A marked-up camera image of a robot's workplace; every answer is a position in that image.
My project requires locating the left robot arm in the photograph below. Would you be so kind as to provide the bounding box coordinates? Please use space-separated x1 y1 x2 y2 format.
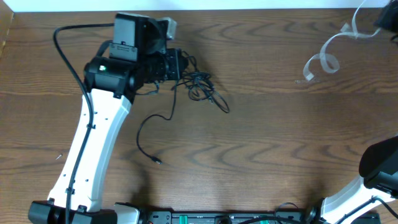
28 12 188 223

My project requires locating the cardboard panel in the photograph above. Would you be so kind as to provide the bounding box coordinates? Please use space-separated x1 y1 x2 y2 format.
0 0 14 55

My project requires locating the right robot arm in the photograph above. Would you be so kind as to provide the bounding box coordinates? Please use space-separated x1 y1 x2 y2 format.
300 1 397 223

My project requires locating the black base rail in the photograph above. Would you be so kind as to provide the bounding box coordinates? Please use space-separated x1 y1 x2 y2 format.
142 210 382 224

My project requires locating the white usb cable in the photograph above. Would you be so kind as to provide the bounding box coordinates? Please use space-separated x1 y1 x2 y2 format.
302 0 382 82

